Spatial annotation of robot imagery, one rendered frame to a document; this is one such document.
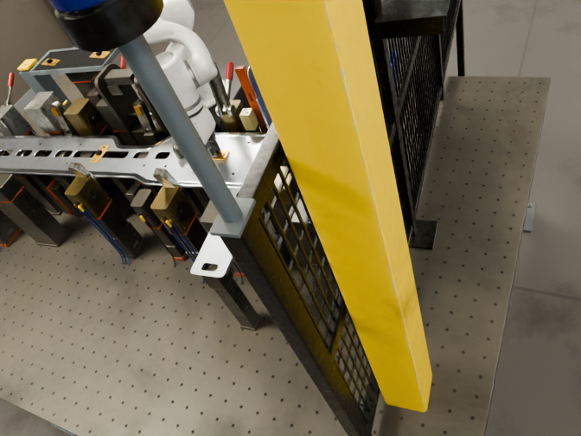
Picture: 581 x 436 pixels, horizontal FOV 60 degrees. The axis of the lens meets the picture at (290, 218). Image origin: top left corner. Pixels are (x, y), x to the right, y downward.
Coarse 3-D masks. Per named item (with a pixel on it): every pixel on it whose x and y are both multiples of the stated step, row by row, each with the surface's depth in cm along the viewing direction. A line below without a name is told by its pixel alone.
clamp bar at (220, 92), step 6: (216, 66) 146; (216, 78) 146; (210, 84) 149; (216, 84) 149; (222, 84) 149; (216, 90) 151; (222, 90) 149; (216, 96) 152; (222, 96) 150; (216, 102) 153; (222, 102) 153; (228, 102) 153; (222, 114) 155; (228, 114) 154
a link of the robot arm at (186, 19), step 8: (168, 0) 178; (176, 0) 178; (184, 0) 179; (168, 8) 178; (176, 8) 178; (184, 8) 179; (192, 8) 182; (168, 16) 178; (176, 16) 179; (184, 16) 180; (192, 16) 182; (184, 24) 182; (192, 24) 184; (168, 48) 192; (176, 48) 189; (184, 48) 188; (184, 56) 190
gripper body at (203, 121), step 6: (204, 108) 140; (192, 114) 136; (198, 114) 138; (204, 114) 140; (210, 114) 144; (192, 120) 136; (198, 120) 138; (204, 120) 141; (210, 120) 144; (198, 126) 138; (204, 126) 141; (210, 126) 144; (198, 132) 139; (204, 132) 141; (210, 132) 144; (204, 138) 142
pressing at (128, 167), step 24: (0, 144) 195; (24, 144) 189; (48, 144) 184; (72, 144) 180; (96, 144) 175; (120, 144) 170; (168, 144) 163; (240, 144) 152; (0, 168) 184; (24, 168) 179; (48, 168) 174; (96, 168) 166; (120, 168) 162; (144, 168) 158; (168, 168) 155; (240, 168) 145
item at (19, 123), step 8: (0, 112) 199; (8, 112) 199; (16, 112) 202; (0, 120) 196; (8, 120) 199; (16, 120) 202; (24, 120) 205; (0, 128) 200; (8, 128) 199; (16, 128) 202; (24, 128) 206; (32, 128) 209; (40, 144) 213; (40, 152) 214; (48, 152) 217
